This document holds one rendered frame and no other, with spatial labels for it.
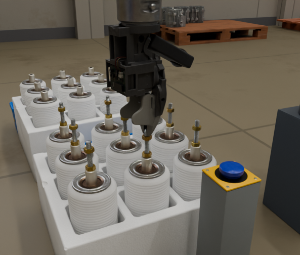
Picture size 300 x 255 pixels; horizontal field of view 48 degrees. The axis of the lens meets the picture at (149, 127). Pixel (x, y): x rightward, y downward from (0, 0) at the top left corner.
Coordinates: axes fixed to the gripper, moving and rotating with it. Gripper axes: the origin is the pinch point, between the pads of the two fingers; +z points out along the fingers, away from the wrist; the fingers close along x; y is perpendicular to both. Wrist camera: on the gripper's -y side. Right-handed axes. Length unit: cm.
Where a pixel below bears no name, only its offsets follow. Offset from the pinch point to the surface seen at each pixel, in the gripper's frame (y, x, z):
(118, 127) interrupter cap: -4.8, -21.4, 9.0
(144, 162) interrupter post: 1.6, 0.6, 7.2
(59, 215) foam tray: 18.4, -5.0, 16.4
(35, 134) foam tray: 10, -48, 17
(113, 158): 3.2, -10.1, 10.6
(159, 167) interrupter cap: -1.7, 1.2, 9.0
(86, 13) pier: -127, -306, 8
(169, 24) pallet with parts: -194, -245, 17
